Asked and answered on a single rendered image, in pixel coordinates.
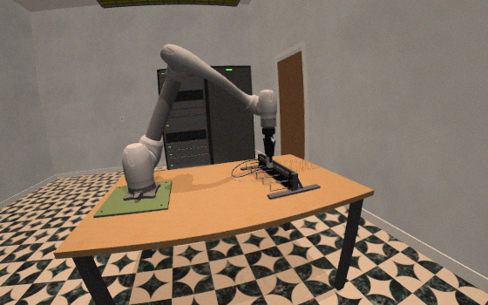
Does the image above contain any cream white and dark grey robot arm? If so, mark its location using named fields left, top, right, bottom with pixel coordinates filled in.
left=122, top=44, right=277, bottom=201

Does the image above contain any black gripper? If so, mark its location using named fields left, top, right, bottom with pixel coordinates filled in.
left=262, top=128, right=275, bottom=168

